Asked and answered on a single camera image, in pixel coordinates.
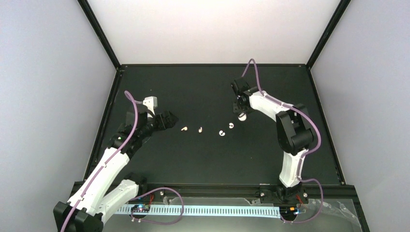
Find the oval white charging case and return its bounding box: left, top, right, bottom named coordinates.
left=238, top=112, right=247, bottom=121

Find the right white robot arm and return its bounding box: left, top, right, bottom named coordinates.
left=231, top=77, right=317, bottom=203

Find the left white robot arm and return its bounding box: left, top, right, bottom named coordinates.
left=53, top=109, right=178, bottom=232

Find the left small circuit board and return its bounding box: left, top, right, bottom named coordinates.
left=131, top=204, right=150, bottom=214

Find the small circuit board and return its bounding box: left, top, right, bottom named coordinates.
left=279, top=207, right=299, bottom=216
left=131, top=204, right=150, bottom=214

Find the right small circuit board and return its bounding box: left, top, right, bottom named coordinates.
left=279, top=207, right=299, bottom=216

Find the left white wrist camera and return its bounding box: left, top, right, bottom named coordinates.
left=143, top=96, right=158, bottom=118

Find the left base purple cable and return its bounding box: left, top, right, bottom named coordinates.
left=129, top=188, right=185, bottom=226

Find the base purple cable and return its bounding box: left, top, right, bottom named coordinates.
left=129, top=188, right=185, bottom=226
left=279, top=178, right=324, bottom=224

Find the white slotted cable duct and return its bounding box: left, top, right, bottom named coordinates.
left=115, top=204, right=280, bottom=218

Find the black aluminium front rail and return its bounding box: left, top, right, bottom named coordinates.
left=139, top=183, right=357, bottom=198

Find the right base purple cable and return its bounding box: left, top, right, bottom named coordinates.
left=279, top=178, right=324, bottom=224

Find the left black frame post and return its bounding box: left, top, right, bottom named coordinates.
left=78, top=0, right=121, bottom=69

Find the black frame post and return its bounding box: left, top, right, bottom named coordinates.
left=306, top=0, right=351, bottom=70
left=78, top=0, right=121, bottom=69

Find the right black frame post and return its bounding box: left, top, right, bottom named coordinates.
left=306, top=0, right=351, bottom=70

